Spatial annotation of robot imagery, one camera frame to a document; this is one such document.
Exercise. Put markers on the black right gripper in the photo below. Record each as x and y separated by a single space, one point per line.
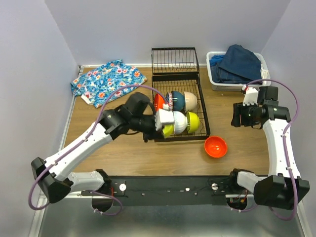
238 108

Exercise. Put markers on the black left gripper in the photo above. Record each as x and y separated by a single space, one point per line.
155 135

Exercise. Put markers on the blue triangle pattern bowl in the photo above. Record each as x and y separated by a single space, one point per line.
169 99

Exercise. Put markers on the white bowl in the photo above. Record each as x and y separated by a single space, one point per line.
190 101
180 122

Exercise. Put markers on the dark glazed bowl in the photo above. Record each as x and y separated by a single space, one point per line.
178 101

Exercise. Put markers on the yellow-green bowl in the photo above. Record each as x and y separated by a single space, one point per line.
193 122

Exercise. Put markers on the black wire dish rack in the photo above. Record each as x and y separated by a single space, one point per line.
177 68

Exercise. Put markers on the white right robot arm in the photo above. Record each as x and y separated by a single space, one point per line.
283 187

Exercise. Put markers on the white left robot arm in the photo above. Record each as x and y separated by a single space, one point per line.
54 174

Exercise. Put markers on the white perforated basket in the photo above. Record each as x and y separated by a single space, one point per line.
232 87

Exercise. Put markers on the blue floral cloth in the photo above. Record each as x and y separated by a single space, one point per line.
96 85

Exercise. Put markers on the dark blue jeans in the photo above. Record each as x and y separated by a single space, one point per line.
237 66

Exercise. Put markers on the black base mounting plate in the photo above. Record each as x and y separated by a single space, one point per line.
174 190

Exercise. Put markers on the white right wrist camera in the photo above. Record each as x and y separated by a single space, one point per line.
250 96

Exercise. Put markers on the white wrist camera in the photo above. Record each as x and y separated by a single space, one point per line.
165 118
250 96

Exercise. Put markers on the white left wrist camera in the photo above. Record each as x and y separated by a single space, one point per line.
165 118

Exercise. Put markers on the aluminium frame rail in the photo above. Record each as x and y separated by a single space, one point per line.
85 214

